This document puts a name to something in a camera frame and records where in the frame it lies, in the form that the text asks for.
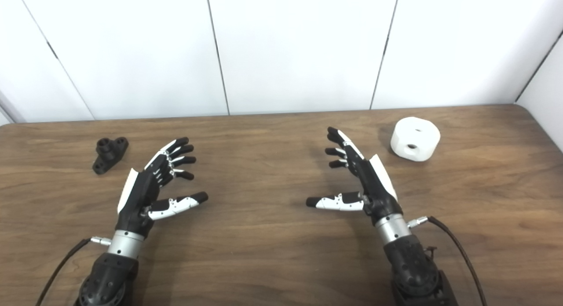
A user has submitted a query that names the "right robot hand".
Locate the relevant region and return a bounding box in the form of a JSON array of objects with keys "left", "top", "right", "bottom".
[{"left": 306, "top": 127, "right": 404, "bottom": 228}]

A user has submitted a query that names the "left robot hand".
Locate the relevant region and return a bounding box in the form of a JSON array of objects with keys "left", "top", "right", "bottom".
[{"left": 115, "top": 137, "right": 209, "bottom": 239}]

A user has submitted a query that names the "black flanged holder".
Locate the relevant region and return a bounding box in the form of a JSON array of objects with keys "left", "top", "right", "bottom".
[{"left": 92, "top": 137, "right": 129, "bottom": 175}]

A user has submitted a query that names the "round white piece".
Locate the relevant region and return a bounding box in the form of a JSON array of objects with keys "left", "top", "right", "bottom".
[{"left": 390, "top": 117, "right": 441, "bottom": 162}]

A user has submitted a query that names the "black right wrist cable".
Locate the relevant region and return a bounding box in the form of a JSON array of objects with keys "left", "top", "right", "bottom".
[{"left": 407, "top": 216, "right": 488, "bottom": 306}]

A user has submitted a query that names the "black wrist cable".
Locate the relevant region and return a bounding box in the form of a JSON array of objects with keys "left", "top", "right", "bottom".
[
  {"left": 34, "top": 237, "right": 112, "bottom": 306},
  {"left": 407, "top": 216, "right": 488, "bottom": 306}
]

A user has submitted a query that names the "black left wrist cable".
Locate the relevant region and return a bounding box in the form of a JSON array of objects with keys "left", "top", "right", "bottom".
[{"left": 34, "top": 237, "right": 112, "bottom": 306}]

